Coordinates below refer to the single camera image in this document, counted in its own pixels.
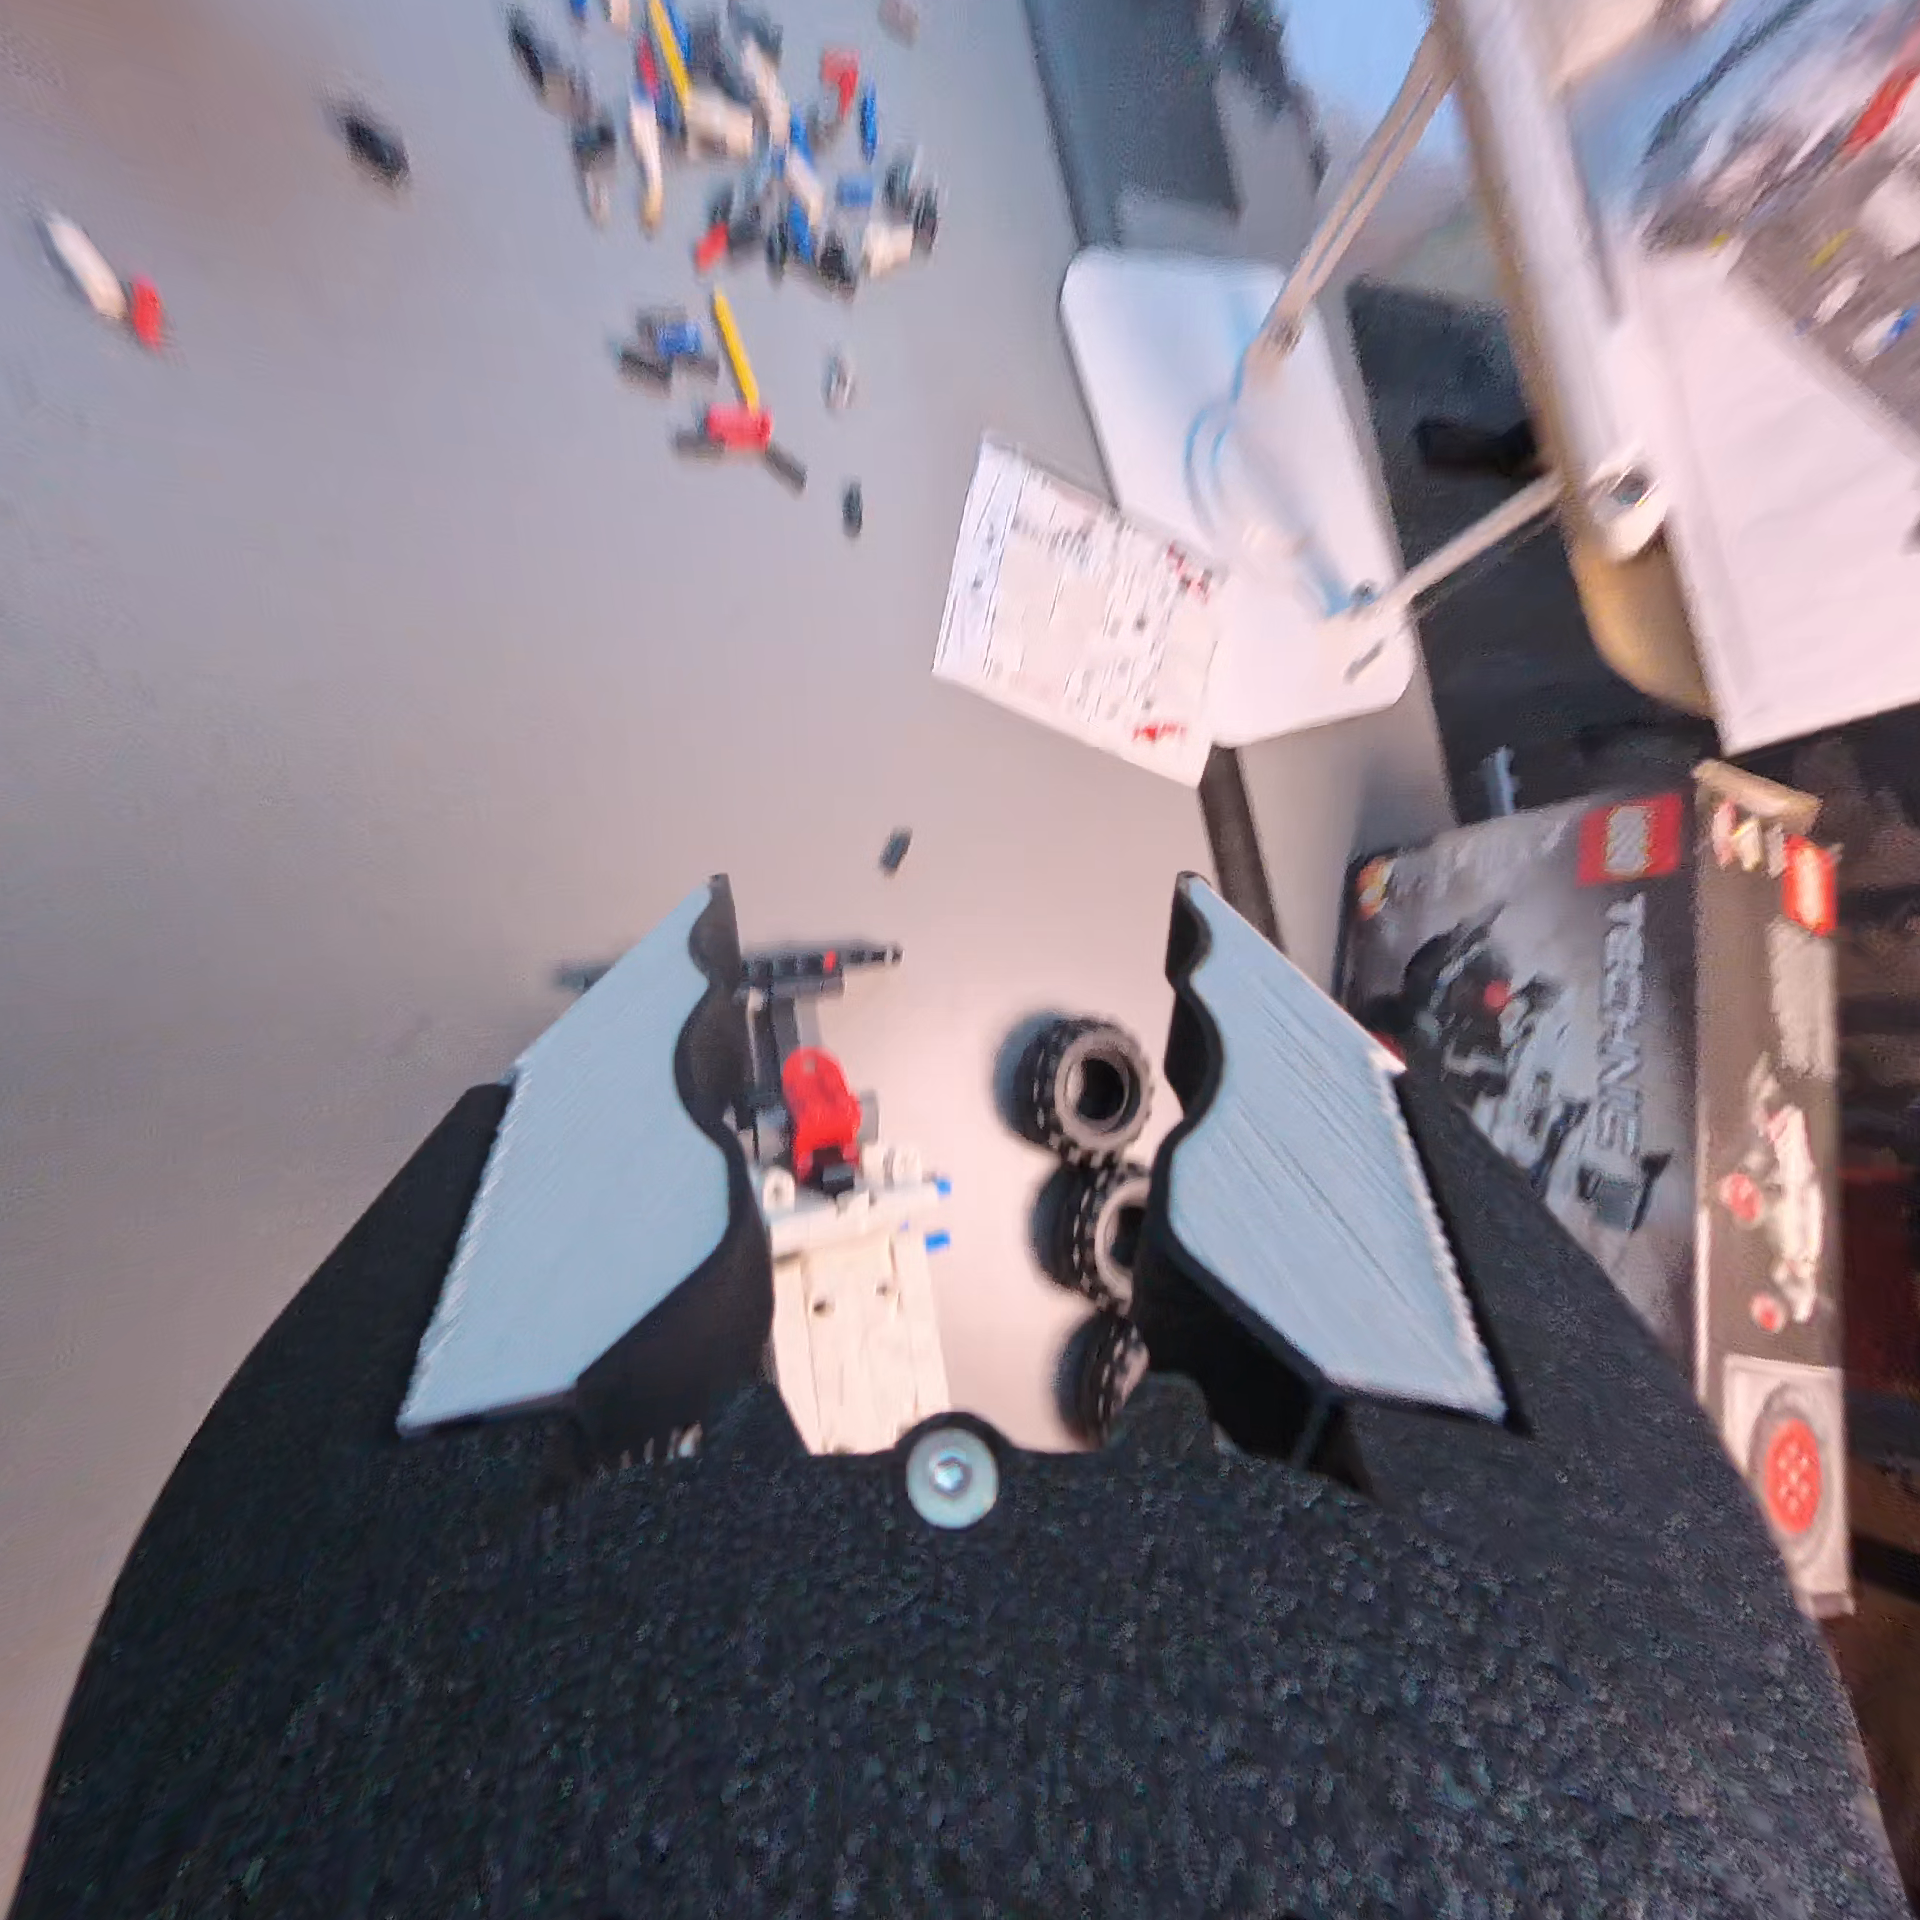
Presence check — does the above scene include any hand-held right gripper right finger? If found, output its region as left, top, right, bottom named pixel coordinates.
left=1132, top=880, right=1513, bottom=1460

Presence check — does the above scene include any black desk pad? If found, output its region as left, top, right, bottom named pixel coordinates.
left=1022, top=0, right=1257, bottom=259

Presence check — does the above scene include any grey desk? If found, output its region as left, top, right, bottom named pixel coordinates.
left=0, top=0, right=1444, bottom=1920

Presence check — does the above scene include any pile of small toy pieces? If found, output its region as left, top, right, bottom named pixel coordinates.
left=497, top=0, right=946, bottom=544

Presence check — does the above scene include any white toy sleeve piece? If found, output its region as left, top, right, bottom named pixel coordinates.
left=39, top=213, right=128, bottom=322

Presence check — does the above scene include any white black toy truck model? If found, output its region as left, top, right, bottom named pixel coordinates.
left=554, top=942, right=963, bottom=1460

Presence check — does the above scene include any sticker sheet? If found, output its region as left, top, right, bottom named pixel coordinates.
left=935, top=437, right=1234, bottom=757

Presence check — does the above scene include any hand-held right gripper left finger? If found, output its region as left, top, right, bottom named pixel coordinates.
left=398, top=880, right=777, bottom=1443

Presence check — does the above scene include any open building instruction booklet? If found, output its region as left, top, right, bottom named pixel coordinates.
left=1619, top=0, right=1920, bottom=757

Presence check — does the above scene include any toy truck set box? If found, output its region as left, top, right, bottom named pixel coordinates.
left=1335, top=762, right=1866, bottom=1623

